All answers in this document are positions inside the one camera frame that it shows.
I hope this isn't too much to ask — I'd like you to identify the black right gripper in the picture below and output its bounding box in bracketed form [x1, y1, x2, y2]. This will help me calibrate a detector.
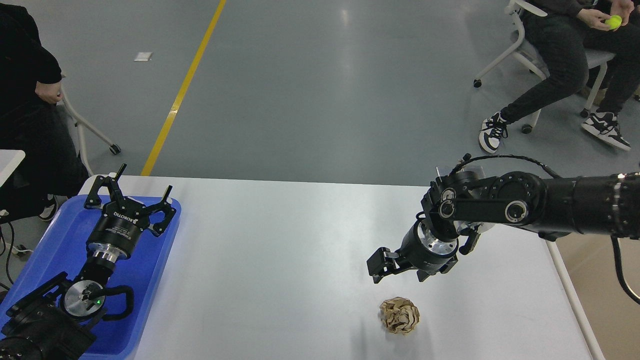
[366, 219, 458, 284]

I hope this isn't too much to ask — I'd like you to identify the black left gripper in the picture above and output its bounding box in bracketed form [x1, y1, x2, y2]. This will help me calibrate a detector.
[83, 163, 177, 260]

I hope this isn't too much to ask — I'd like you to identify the brown paper ball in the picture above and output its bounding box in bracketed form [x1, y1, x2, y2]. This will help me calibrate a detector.
[379, 297, 420, 335]

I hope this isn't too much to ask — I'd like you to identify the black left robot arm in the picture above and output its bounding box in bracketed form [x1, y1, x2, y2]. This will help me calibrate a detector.
[1, 167, 181, 360]

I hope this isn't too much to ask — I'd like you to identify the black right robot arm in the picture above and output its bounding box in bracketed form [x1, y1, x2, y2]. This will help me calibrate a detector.
[366, 153, 640, 302]

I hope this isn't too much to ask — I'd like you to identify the white chair left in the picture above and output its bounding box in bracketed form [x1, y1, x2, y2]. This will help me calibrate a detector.
[56, 75, 122, 177]

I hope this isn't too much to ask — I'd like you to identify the blue plastic tray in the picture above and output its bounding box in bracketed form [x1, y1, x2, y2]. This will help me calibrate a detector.
[1, 194, 182, 360]

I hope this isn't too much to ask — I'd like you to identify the white side table corner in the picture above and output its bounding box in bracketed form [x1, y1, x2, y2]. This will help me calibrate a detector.
[0, 149, 26, 187]

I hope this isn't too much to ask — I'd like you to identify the person in black left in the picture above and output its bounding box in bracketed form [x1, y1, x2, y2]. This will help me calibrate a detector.
[0, 3, 89, 224]

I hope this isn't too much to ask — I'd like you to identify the beige plastic bin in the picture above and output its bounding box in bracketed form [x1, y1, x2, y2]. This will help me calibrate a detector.
[555, 234, 640, 360]

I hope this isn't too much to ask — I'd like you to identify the white rolling chair right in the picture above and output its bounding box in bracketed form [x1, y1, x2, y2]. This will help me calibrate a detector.
[473, 0, 615, 118]

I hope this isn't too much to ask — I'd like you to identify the seated person in black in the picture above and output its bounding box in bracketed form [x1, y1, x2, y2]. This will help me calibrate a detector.
[478, 0, 640, 154]

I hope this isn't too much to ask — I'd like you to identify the yellow green ball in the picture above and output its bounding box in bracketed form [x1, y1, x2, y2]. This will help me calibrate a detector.
[605, 14, 623, 30]

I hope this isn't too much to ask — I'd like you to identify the black cable on floor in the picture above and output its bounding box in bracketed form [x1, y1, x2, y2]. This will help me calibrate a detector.
[0, 220, 31, 293]

